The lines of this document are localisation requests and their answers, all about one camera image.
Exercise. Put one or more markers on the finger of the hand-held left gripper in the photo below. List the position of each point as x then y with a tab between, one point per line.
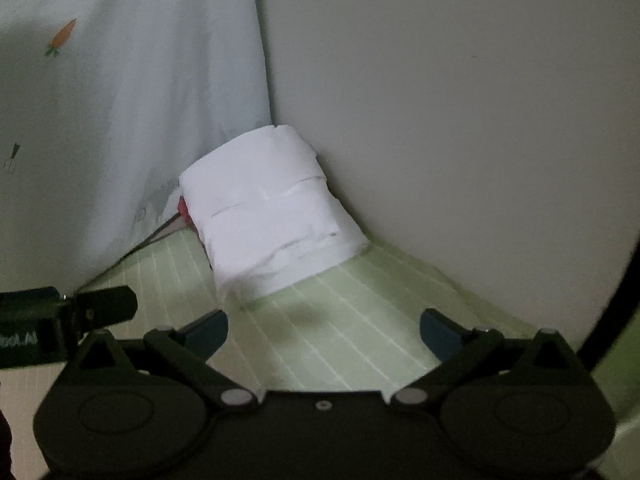
107	306

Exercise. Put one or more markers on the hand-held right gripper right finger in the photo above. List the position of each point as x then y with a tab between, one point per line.
440	334

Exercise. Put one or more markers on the white garment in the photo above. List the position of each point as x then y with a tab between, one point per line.
270	215

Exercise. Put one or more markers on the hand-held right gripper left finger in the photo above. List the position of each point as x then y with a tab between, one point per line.
207	334

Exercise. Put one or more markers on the carrot print quilt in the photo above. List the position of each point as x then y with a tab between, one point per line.
125	110

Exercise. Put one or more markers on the white bed end board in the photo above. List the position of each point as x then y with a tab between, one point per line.
450	110

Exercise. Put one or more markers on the red waffle cloth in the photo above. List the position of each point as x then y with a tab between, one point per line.
184	210

